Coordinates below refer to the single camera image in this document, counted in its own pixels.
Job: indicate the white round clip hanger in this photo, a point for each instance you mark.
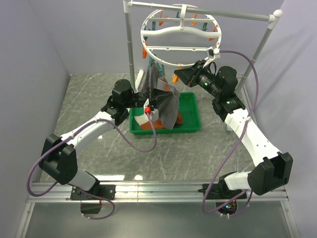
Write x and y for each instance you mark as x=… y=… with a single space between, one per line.
x=206 y=27

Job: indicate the white grey drying rack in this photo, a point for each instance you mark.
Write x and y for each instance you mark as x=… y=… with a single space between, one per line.
x=193 y=13

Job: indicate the grey striped boxer underwear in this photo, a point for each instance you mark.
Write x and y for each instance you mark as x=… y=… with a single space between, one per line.
x=169 y=106

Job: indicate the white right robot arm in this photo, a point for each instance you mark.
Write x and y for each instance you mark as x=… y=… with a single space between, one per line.
x=272 y=167

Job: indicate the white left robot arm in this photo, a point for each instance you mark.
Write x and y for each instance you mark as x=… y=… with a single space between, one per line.
x=59 y=155

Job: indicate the orange white underwear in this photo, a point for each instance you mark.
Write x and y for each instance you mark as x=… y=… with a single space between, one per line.
x=145 y=124

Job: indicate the orange clothes peg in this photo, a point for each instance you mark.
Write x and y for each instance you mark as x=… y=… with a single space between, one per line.
x=144 y=53
x=162 y=17
x=175 y=78

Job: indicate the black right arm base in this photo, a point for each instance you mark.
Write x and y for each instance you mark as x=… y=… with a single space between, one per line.
x=213 y=192

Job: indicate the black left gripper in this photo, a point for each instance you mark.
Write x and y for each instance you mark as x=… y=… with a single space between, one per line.
x=157 y=94

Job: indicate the green plastic tray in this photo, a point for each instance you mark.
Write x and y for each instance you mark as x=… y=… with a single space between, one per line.
x=188 y=109

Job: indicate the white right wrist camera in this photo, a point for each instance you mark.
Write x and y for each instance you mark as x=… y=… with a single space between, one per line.
x=213 y=54

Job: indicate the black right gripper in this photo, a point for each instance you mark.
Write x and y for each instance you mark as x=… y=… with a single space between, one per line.
x=187 y=75

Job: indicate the aluminium mounting rail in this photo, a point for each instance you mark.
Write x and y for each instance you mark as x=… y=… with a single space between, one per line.
x=136 y=192

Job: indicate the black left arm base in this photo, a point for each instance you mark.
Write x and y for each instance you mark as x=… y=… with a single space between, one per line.
x=101 y=190

